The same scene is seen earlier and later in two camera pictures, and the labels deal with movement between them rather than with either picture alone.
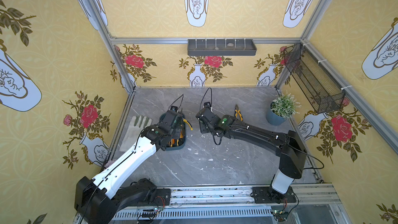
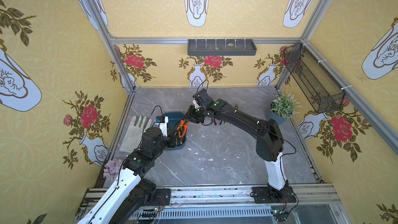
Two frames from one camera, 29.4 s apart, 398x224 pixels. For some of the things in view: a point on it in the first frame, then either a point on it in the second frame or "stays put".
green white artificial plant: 284,105 stays put
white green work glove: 132,131 stays put
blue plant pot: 273,119 stays put
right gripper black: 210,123 → 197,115
